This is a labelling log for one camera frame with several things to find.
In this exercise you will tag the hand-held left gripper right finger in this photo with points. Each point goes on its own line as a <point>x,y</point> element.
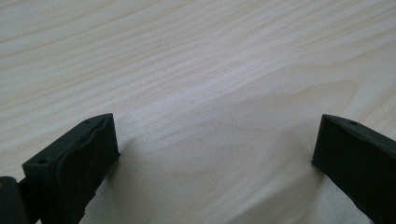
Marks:
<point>358,161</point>

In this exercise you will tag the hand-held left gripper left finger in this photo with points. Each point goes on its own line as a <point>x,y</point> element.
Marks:
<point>71,174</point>

